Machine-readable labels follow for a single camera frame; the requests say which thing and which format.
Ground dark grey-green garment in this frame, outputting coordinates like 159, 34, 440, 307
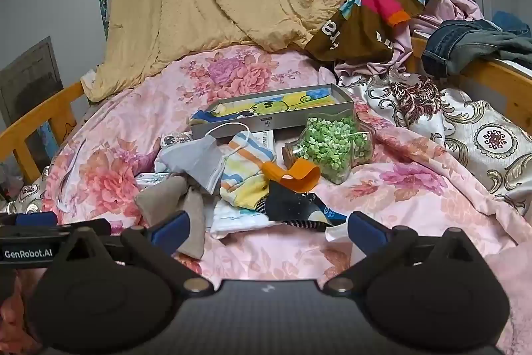
447, 28, 532, 69

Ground pink fluffy cloth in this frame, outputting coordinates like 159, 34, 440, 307
486, 243, 532, 355

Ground white cloth with blue print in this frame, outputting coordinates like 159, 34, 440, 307
210, 199, 283, 239

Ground teal patterned cloth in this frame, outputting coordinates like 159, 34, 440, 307
98, 0, 111, 40

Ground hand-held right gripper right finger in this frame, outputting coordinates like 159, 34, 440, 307
322, 211, 495, 297

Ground yellow cartoon towel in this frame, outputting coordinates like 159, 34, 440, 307
193, 87, 339, 118

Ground black patterned sock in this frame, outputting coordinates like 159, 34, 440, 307
266, 180, 347, 233

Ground lilac cloth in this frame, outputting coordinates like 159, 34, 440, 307
334, 0, 487, 79

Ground blue denim jeans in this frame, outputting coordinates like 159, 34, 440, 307
422, 20, 505, 79

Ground silvery patterned cloth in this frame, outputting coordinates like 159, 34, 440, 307
0, 168, 53, 214

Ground small printed packet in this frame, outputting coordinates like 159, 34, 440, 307
160, 134, 194, 148

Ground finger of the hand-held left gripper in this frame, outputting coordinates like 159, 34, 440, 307
0, 219, 112, 240
0, 211, 59, 228

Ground cream damask patterned cloth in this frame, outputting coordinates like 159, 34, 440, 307
338, 66, 532, 214

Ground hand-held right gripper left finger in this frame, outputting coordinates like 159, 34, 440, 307
46, 211, 214, 299

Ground striped yellow blue towel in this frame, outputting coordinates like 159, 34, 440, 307
218, 130, 277, 210

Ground glass jar of green beads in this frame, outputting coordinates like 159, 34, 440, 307
284, 111, 375, 185

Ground taupe grey sock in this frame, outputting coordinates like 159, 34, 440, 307
135, 175, 205, 259

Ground pink floral bedsheet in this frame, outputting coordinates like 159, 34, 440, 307
42, 45, 532, 355

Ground small white packet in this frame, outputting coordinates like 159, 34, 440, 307
135, 172, 167, 189

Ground grey shallow box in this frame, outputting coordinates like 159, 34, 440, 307
189, 83, 355, 139

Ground brown multicoloured printed cloth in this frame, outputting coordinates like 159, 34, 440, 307
305, 0, 462, 62

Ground grey face mask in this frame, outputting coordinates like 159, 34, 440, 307
160, 121, 252, 195

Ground orange strap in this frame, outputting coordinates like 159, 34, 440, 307
262, 159, 321, 191

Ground wooden bed frame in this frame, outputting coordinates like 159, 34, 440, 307
407, 37, 532, 123

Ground wooden bed guard rail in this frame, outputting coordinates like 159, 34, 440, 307
0, 83, 86, 181

